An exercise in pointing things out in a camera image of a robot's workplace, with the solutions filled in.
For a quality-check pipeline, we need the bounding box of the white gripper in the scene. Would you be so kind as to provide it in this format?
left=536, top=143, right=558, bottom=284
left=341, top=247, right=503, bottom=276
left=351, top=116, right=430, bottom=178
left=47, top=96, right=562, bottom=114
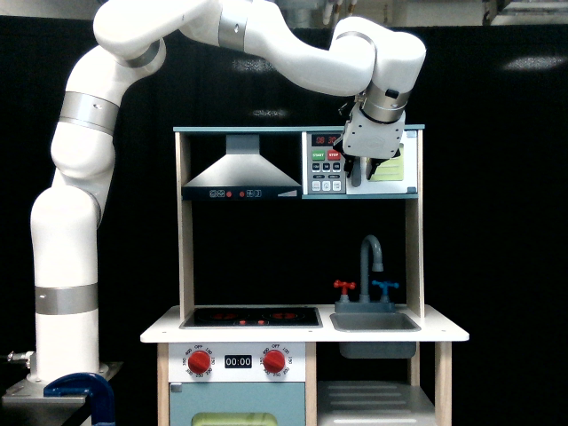
left=334, top=102, right=406, bottom=180

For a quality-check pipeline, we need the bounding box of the white toy microwave door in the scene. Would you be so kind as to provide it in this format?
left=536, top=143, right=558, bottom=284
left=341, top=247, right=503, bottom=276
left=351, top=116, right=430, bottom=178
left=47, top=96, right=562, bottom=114
left=346, top=130, right=421, bottom=196

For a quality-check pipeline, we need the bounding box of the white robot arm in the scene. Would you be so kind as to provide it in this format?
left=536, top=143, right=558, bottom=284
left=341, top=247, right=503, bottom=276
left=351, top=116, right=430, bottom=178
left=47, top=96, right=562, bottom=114
left=30, top=1, right=426, bottom=383

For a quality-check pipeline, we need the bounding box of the right red oven knob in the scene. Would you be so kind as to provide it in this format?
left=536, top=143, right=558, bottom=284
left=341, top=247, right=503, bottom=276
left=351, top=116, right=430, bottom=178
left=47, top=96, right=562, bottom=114
left=263, top=350, right=286, bottom=374

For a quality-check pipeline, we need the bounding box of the red oven knob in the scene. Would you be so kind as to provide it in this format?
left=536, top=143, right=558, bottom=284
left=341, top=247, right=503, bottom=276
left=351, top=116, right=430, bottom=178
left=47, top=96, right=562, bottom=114
left=187, top=350, right=211, bottom=375
left=263, top=350, right=286, bottom=374

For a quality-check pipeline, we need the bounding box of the black oven timer display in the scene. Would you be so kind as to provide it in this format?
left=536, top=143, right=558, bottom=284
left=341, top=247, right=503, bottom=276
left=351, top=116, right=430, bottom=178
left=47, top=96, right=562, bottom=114
left=224, top=354, right=253, bottom=368

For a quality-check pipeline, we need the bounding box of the left red oven knob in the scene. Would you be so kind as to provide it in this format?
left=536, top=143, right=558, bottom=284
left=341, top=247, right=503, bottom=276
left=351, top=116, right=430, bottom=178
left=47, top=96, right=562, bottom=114
left=187, top=350, right=211, bottom=375

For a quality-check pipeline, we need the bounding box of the teal toy oven door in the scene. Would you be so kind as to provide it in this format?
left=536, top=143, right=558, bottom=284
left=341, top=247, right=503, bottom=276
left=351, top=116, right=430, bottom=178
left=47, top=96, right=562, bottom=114
left=170, top=383, right=306, bottom=425

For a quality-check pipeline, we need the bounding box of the grey microwave control panel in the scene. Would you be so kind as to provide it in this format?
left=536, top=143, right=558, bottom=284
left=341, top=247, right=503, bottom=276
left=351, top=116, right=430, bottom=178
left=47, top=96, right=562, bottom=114
left=303, top=131, right=346, bottom=195

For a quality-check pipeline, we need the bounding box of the grey toy range hood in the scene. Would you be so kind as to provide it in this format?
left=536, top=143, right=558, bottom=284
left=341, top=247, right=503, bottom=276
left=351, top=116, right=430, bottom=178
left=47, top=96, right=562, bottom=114
left=181, top=134, right=302, bottom=201

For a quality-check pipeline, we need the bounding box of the grey toy faucet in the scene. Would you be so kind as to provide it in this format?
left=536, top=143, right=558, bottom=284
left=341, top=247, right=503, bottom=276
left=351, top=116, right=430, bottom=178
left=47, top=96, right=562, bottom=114
left=335, top=234, right=396, bottom=313

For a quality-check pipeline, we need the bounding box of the grey toy sink basin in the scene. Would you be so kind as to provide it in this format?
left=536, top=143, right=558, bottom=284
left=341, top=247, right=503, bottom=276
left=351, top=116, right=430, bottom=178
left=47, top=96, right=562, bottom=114
left=330, top=312, right=421, bottom=359

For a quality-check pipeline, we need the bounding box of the black toy stovetop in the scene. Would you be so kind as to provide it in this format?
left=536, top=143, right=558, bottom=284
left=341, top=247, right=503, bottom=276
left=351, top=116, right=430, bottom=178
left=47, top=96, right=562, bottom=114
left=180, top=306, right=321, bottom=328

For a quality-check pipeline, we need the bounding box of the white lower shelf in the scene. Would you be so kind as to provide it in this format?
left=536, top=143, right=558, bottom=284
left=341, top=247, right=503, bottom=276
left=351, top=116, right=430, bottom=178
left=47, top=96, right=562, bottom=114
left=318, top=381, right=436, bottom=426

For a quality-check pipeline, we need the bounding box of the blue clamp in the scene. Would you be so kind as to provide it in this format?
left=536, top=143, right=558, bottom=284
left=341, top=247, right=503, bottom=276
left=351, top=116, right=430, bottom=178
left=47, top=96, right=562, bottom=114
left=43, top=373, right=116, bottom=426

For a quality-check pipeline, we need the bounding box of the red tap handle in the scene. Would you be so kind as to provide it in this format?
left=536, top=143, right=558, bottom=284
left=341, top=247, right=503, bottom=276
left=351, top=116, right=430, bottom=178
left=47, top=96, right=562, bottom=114
left=333, top=280, right=357, bottom=303

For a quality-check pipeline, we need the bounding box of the blue tap handle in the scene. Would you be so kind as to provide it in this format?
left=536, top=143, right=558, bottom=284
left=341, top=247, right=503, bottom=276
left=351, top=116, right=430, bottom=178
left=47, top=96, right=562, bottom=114
left=371, top=280, right=399, bottom=304

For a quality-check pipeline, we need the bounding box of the wooden toy kitchen frame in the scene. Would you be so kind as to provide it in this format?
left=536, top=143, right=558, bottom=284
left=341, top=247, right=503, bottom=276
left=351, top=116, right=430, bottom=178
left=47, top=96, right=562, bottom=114
left=141, top=125, right=469, bottom=425

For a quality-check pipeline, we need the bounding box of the grey metal base plate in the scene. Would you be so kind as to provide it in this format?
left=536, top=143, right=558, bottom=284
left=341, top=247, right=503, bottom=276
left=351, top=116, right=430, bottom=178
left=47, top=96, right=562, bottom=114
left=1, top=362, right=122, bottom=425

